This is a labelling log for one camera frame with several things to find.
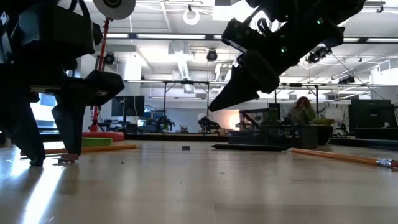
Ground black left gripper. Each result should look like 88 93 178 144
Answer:
0 58 125 167

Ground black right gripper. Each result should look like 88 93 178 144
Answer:
208 15 345 113

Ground small binder clip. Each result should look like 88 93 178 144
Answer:
52 153 79 165

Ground green sticky note pad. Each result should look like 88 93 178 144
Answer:
81 137 113 147

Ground black pen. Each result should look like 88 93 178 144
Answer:
211 143 287 152

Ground orange pencil pink eraser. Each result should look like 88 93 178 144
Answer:
20 144 137 156
289 147 398 169

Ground black mesh desk organizer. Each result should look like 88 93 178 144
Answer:
228 108 320 149

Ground red desk lamp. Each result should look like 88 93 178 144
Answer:
82 0 137 142

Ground person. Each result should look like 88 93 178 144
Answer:
285 96 315 126

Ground black computer monitor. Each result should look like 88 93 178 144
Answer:
111 95 146 124

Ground small potted succulent plant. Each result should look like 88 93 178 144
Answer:
294 107 337 146

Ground dark monitor bank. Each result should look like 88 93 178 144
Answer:
348 98 398 140

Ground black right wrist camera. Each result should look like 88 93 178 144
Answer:
221 17 251 54

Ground black background workstation frame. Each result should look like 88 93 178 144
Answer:
161 80 211 134

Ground black ceiling camera cluster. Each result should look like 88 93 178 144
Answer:
306 46 332 65

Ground black aluminium table frame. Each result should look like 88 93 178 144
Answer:
0 132 398 151

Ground white ring light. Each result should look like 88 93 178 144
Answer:
182 7 200 26

